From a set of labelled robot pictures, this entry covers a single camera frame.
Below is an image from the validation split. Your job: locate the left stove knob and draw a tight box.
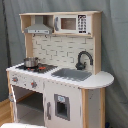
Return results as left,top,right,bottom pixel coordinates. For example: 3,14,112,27
12,77,18,82

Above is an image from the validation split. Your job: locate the black stovetop with red burners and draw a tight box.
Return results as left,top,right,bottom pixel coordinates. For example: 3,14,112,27
18,63,55,73

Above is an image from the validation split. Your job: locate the grey dishwasher panel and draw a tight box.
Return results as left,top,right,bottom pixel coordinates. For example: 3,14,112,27
54,94,70,120

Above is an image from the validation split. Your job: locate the grey range hood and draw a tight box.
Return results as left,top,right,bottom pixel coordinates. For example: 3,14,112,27
24,15,54,36

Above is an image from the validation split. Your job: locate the right stove knob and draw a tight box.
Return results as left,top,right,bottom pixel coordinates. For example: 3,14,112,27
31,81,37,88

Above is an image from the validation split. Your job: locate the wooden toy kitchen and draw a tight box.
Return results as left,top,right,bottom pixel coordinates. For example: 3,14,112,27
7,11,114,128

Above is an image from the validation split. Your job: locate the black faucet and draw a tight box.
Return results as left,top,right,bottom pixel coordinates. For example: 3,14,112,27
76,51,93,70

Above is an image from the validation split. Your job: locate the toy microwave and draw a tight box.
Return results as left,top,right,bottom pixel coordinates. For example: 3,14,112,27
54,14,92,34

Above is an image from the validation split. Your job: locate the grey sink basin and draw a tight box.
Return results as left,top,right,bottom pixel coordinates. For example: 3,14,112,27
52,68,92,81

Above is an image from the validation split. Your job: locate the stove knob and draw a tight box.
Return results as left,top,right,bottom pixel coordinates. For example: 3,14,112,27
12,77,18,82
31,81,37,88

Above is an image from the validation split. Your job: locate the small metal pot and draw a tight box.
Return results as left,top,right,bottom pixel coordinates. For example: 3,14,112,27
24,57,39,68

